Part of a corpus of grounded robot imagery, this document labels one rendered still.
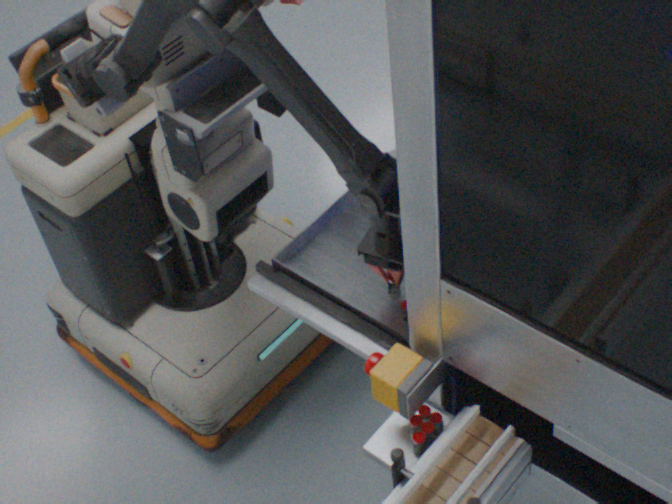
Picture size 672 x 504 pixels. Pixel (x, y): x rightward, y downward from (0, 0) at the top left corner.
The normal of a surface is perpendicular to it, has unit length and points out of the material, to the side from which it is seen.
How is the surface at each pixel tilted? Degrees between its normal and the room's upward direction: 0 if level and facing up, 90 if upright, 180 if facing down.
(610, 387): 90
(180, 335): 0
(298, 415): 0
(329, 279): 0
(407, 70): 90
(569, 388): 90
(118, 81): 100
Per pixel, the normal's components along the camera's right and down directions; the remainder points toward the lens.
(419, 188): -0.64, 0.60
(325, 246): -0.10, -0.68
